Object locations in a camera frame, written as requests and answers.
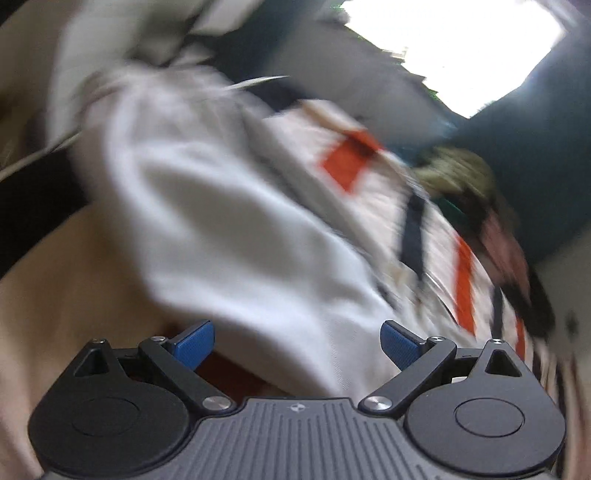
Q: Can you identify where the pink garment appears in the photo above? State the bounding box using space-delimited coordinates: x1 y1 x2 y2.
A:
480 212 532 296

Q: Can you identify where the yellow-green fuzzy blanket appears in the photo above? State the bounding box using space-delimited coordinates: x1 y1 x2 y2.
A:
413 148 497 208

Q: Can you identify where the white sweatshirt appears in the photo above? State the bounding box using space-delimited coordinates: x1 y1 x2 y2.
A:
51 0 416 398

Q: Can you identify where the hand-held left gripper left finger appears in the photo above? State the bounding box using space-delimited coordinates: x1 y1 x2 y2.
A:
74 320 237 414

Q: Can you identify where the blue curtain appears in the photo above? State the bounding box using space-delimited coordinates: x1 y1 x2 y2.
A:
452 28 591 264

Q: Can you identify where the striped blanket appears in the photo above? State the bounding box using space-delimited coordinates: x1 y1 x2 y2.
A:
0 99 591 480

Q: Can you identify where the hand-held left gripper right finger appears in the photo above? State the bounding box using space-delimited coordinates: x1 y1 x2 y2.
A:
359 320 528 415

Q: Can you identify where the window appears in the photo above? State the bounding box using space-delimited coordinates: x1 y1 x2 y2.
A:
342 0 566 118

